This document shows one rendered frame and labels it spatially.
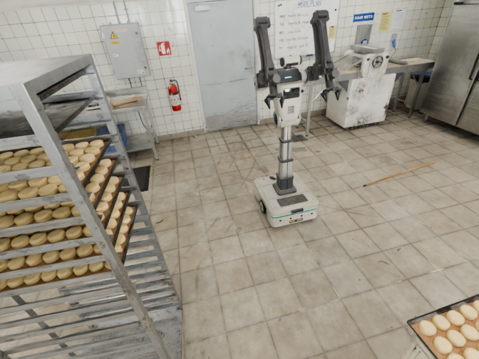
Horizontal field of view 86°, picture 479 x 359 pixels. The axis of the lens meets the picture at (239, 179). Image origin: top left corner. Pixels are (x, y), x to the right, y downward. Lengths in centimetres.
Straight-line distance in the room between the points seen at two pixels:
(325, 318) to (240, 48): 399
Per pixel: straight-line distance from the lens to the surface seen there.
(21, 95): 75
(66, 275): 120
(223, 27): 465
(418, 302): 251
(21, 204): 96
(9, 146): 86
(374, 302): 238
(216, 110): 485
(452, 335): 128
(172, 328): 206
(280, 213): 255
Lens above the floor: 192
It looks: 34 degrees down
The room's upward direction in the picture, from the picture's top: 5 degrees counter-clockwise
